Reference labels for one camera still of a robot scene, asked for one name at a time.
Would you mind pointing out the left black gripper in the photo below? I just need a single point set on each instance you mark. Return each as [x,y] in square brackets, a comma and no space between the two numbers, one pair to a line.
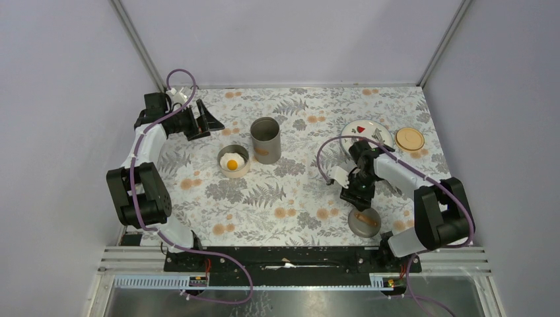
[199,127]

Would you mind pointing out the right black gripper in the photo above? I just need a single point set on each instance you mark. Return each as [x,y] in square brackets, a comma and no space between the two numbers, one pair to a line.
[350,195]

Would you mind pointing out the grey lid with wooden knob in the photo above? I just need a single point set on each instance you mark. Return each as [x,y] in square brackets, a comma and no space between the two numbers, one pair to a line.
[365,224]

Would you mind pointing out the toy fried egg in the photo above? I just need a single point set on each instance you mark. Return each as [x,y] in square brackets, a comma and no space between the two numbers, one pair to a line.
[231,162]

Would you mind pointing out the grey cylindrical lunch container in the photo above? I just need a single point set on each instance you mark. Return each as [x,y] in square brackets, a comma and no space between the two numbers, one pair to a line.
[266,140]

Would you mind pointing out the beige round lid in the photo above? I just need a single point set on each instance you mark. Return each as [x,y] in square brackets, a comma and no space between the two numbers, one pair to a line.
[409,139]

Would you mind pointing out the metal food tongs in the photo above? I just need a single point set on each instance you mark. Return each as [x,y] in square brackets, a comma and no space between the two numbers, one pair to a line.
[378,136]

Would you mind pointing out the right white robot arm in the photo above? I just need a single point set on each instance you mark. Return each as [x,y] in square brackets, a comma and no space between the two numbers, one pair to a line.
[442,215]

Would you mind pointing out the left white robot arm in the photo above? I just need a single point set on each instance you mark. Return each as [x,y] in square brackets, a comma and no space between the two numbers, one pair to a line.
[139,195]

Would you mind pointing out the round steel lunch bowl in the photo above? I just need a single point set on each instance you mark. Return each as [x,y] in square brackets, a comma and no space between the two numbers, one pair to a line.
[235,149]

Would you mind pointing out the white patterned plate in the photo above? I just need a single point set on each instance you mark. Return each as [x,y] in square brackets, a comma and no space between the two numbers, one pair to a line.
[363,128]

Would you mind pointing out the floral patterned table mat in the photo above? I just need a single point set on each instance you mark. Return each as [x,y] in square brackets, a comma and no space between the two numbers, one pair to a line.
[286,203]

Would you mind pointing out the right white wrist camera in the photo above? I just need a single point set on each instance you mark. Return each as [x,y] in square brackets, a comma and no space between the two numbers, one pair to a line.
[338,175]

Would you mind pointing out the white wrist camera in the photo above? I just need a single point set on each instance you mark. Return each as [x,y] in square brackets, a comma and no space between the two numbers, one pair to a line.
[178,96]
[338,175]

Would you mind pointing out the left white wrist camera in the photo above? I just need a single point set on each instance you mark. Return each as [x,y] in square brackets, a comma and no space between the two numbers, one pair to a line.
[178,96]

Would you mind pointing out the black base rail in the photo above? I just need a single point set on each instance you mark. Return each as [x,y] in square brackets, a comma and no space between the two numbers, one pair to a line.
[300,266]

